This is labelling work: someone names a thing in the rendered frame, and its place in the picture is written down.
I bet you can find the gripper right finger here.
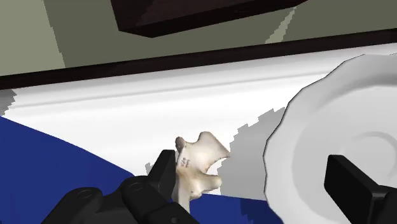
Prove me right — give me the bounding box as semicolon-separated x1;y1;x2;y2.
323;154;397;224

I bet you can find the cream vertebra bone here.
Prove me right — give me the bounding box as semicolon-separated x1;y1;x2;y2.
171;131;231;215

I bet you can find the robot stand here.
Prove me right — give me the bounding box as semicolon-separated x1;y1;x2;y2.
109;0;309;39

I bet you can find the white scalloped plate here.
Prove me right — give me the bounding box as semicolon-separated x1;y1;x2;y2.
263;53;397;224

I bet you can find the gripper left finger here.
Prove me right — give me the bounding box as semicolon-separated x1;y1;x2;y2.
41;149;199;224

